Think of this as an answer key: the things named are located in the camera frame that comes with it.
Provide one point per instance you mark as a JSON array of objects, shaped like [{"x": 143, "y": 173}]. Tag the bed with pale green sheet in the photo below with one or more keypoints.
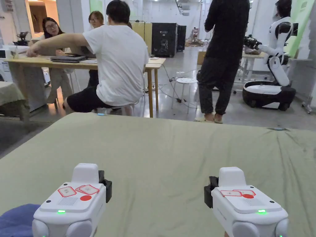
[{"x": 158, "y": 153}]

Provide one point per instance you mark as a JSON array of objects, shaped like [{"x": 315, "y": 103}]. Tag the large black crate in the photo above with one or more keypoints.
[{"x": 164, "y": 39}]

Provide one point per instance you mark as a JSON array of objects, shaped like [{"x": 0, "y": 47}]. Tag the person's right hand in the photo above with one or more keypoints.
[{"x": 226, "y": 234}]

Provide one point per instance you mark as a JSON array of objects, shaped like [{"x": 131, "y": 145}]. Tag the cardboard carton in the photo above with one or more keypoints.
[{"x": 202, "y": 58}]

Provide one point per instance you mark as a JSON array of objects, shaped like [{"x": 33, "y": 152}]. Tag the yellow cabinet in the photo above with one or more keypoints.
[{"x": 147, "y": 32}]

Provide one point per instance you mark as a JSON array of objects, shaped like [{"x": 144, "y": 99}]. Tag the white humanoid robot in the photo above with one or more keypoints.
[{"x": 277, "y": 51}]

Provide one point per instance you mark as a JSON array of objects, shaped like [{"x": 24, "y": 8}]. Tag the dark blue garment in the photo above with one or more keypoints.
[{"x": 17, "y": 221}]

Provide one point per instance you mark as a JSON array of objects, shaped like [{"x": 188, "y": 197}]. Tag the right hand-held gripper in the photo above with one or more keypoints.
[{"x": 246, "y": 212}]

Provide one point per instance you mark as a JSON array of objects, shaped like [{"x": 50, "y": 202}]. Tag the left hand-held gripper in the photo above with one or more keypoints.
[{"x": 71, "y": 212}]

